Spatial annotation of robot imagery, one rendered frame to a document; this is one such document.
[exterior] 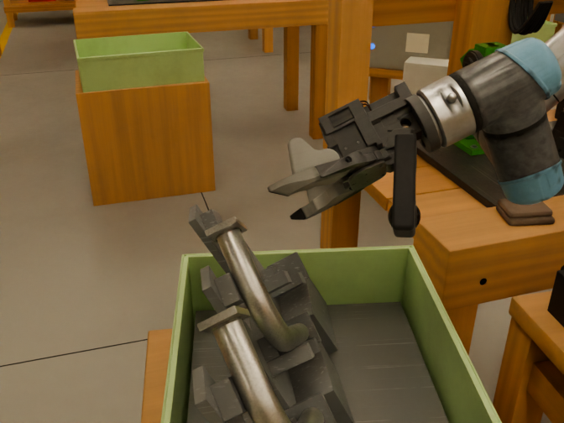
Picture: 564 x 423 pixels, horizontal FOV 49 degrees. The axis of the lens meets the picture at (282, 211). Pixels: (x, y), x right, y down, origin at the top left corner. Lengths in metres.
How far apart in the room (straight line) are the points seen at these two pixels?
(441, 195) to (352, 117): 0.82
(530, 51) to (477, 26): 1.09
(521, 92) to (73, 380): 1.92
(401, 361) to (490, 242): 0.37
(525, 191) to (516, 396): 0.61
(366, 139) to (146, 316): 1.96
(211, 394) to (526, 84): 0.47
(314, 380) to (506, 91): 0.46
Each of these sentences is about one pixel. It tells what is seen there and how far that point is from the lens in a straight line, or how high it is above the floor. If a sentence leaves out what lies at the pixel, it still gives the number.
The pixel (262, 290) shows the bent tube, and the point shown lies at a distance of 0.73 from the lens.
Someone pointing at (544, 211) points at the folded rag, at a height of 0.93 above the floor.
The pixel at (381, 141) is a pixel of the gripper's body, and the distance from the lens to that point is 0.72.
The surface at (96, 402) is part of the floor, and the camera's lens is 2.27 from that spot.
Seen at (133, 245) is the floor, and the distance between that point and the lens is 3.06.
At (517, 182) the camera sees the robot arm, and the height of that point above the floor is 1.22.
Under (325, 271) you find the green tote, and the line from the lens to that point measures 1.14.
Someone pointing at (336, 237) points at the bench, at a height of 0.59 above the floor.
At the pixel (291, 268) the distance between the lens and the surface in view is 1.09.
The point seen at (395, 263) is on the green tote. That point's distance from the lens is 1.15.
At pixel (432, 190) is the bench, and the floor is 0.88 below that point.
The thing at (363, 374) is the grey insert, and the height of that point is 0.85.
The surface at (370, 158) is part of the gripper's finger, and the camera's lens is 0.70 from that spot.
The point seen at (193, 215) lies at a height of 1.13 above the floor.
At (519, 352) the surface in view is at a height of 0.76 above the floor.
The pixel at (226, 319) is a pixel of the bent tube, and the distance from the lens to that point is 0.59.
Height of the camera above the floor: 1.55
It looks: 28 degrees down
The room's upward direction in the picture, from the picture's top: straight up
